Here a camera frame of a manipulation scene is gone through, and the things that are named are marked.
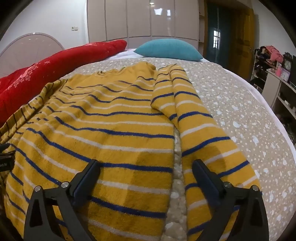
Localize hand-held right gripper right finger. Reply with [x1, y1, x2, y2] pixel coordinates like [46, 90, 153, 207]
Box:
[192, 159, 270, 241]

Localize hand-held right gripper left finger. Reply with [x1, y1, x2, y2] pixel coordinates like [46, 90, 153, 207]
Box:
[24, 159, 101, 241]

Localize yellow striped sweater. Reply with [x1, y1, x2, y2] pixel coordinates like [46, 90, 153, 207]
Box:
[0, 62, 263, 241]

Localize pink clothes pile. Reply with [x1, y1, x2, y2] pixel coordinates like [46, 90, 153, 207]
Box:
[265, 45, 284, 63]

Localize beige dotted bedspread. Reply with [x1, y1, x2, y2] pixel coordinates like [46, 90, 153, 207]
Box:
[62, 57, 296, 241]

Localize white shelf unit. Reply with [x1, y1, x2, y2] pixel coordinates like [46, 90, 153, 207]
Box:
[261, 69, 296, 122]

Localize white arched headboard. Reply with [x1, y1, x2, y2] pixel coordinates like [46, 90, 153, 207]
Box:
[0, 33, 65, 78]

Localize shoe rack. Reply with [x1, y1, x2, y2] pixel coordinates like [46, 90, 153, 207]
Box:
[250, 47, 274, 93]

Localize dark green door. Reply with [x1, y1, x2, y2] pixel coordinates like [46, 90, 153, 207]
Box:
[206, 2, 233, 63]

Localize pink box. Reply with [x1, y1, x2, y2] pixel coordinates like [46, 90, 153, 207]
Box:
[275, 62, 291, 82]

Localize white bed sheet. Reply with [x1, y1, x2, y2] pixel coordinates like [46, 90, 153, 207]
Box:
[109, 48, 296, 151]

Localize teal pillow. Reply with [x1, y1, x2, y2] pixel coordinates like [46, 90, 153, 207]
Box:
[134, 39, 204, 62]

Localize black table clock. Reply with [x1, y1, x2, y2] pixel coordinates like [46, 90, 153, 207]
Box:
[283, 53, 294, 71]

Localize wooden door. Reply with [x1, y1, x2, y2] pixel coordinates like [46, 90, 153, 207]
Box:
[231, 7, 255, 81]

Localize glossy beige wardrobe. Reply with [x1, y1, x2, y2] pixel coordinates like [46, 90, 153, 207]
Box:
[87, 0, 206, 48]

